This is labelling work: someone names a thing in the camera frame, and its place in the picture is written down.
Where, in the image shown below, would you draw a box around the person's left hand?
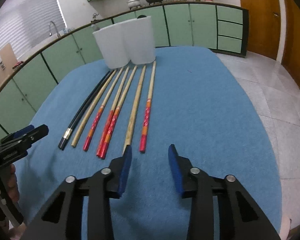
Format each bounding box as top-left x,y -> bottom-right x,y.
0,164 -> 20,203

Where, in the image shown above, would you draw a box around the chrome sink faucet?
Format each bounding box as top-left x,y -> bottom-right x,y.
48,21 -> 62,39

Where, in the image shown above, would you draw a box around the wooden door right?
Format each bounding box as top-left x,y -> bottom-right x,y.
282,0 -> 300,88

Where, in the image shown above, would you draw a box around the black chopstick silver band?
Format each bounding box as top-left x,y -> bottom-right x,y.
60,70 -> 115,151

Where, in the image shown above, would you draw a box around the wooden door left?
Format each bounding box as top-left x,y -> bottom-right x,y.
241,0 -> 281,60

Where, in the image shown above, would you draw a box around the white twin utensil holder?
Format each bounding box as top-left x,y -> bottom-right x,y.
93,16 -> 156,69

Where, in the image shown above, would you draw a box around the window blinds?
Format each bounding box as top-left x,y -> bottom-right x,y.
0,0 -> 65,57

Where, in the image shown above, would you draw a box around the green lower kitchen cabinets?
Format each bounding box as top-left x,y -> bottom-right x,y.
0,2 -> 249,139

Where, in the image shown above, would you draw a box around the blue table mat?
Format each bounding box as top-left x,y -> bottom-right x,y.
15,47 -> 282,239

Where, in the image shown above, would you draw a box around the red patterned chopstick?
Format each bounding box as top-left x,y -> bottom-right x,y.
83,67 -> 124,152
100,65 -> 138,159
96,66 -> 130,158
139,61 -> 157,153

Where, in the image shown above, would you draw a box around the cardboard box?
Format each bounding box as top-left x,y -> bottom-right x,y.
0,43 -> 17,87

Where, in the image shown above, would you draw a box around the plain bamboo chopstick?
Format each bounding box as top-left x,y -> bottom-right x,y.
122,65 -> 146,154
71,70 -> 117,148

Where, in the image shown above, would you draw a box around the wooden door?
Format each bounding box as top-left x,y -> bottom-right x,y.
282,0 -> 300,88
241,0 -> 281,60

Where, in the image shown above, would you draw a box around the white cooking pot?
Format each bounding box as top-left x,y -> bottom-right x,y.
127,0 -> 141,10

